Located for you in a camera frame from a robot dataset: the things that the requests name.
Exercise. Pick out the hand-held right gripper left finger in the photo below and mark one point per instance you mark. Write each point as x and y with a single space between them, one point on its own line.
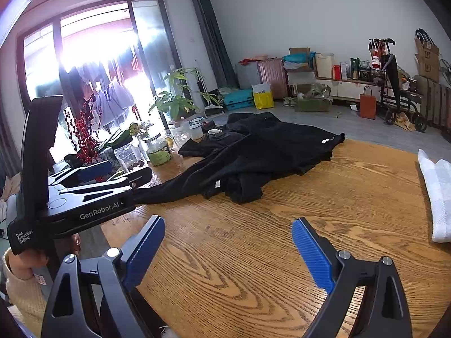
146 250

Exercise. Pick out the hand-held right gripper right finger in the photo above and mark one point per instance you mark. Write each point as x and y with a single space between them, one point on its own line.
313 253

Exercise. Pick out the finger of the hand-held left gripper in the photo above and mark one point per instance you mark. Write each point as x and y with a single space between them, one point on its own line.
135 177
95 169

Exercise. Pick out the black sweater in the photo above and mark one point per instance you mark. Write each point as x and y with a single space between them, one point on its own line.
229 179

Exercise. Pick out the person's left forearm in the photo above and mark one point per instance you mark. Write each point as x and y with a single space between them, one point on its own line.
24 299

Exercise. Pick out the white hanging clothes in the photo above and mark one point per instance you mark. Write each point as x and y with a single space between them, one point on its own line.
116 102

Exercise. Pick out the person's left hand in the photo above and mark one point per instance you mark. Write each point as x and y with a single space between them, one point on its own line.
23 264

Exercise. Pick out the clear plastic container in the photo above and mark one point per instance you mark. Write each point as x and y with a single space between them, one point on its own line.
130 156

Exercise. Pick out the red berry branches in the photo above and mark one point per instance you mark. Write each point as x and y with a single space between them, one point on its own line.
82 137

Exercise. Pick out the glass jar with green label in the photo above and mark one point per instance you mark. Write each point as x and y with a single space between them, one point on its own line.
159 151

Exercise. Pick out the small leafy plant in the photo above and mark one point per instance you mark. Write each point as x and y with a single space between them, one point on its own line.
118 137

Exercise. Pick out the tall clear glass jar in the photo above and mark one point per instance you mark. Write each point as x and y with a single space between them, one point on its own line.
179 133

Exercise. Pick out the green potted plant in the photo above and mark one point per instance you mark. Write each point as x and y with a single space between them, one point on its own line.
176 102

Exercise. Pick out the small white bowl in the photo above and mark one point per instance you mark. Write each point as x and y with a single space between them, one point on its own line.
214 132

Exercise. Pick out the broom with dustpan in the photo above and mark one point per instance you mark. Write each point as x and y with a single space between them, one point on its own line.
214 110

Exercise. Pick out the black garment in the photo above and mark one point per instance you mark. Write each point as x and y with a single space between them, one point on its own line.
282 137

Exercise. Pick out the sliding glass door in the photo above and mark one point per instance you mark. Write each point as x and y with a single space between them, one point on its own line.
148 49

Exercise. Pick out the teal storage case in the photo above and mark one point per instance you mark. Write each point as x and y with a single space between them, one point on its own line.
239 99

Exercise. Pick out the white folded towel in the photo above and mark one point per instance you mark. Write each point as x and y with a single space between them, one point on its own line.
437 197

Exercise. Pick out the olive cardboard box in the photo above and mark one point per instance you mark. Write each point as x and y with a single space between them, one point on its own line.
313 105

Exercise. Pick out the yellow shopping bag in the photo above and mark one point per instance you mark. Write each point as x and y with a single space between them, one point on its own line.
263 100

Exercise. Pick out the grey storage box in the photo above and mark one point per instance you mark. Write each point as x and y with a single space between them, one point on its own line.
246 75

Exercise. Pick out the pair of white sneakers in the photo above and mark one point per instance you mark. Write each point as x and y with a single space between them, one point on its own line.
289 102

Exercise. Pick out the grey curtain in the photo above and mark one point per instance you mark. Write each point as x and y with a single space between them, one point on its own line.
211 42

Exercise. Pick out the orange paper bag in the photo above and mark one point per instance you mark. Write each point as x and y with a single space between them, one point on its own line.
367 105

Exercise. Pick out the low white cabinet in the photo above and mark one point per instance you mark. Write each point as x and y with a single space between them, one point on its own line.
347 89

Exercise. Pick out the pink suitcase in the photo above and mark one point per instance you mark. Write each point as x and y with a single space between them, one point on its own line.
271 77

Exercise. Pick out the white storage box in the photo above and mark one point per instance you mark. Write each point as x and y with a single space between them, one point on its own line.
301 77

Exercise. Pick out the red and white carton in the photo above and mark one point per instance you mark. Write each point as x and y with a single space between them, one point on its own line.
339 72

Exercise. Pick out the white paper bag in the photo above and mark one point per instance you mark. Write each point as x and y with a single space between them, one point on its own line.
324 66

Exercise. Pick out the dark green box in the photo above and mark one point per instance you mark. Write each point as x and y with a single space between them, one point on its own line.
356 68

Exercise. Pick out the black folding cart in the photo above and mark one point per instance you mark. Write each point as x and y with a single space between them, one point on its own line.
394 77

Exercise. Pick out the brown suitcase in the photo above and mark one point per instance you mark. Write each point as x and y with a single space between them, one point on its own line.
437 102

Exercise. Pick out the teal bag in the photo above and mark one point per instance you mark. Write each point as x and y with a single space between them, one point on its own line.
294 58

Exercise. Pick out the brown cardboard box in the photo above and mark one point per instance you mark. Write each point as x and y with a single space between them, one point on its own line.
299 52

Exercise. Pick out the santa doll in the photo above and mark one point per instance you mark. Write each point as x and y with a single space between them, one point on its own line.
376 60

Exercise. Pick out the standing fan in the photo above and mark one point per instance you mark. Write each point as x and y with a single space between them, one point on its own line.
445 72

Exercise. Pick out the flattened cardboard boxes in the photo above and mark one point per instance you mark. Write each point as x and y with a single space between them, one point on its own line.
428 60

